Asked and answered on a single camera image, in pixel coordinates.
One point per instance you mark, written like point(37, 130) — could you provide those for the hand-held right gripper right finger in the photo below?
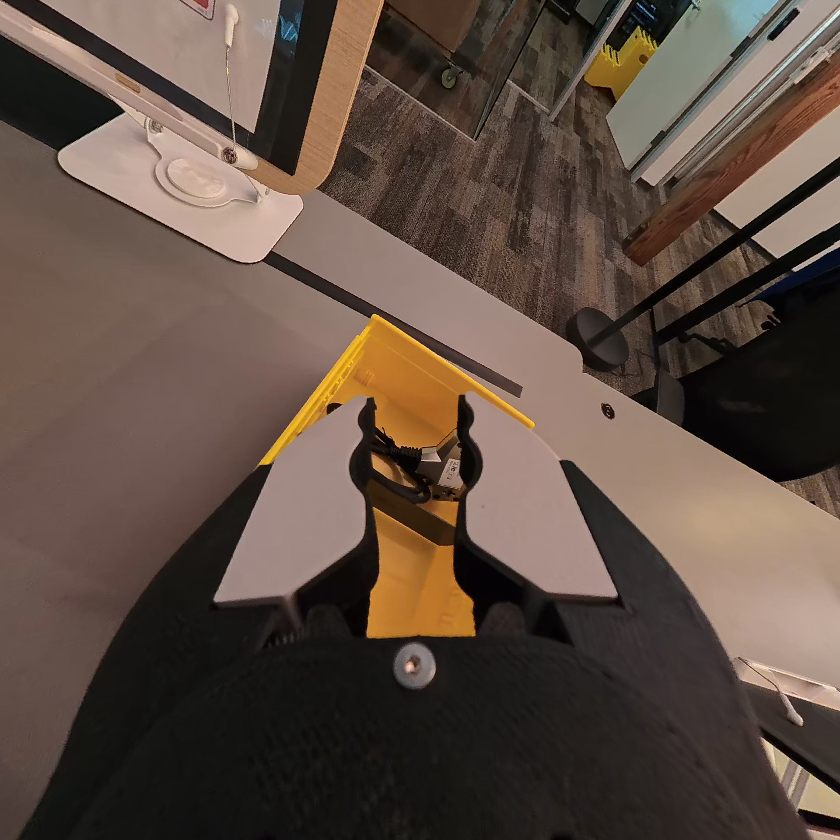
point(531, 525)

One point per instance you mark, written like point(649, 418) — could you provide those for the monitor on white stand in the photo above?
point(164, 52)

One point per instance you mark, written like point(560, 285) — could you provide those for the yellow plastic bin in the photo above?
point(420, 590)

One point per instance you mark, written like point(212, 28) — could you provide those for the white tethered stylus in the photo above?
point(230, 19)

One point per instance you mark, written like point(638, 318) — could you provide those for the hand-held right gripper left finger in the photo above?
point(302, 525)

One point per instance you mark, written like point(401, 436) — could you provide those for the white display stand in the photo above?
point(216, 223)

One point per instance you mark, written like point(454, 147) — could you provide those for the black chair with blue jacket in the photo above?
point(754, 407)

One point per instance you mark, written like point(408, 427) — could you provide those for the wooden post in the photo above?
point(722, 177)

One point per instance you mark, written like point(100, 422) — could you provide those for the black hdmi switch box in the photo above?
point(420, 518)

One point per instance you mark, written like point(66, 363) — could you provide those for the black pole floor stand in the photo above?
point(597, 341)
point(673, 394)

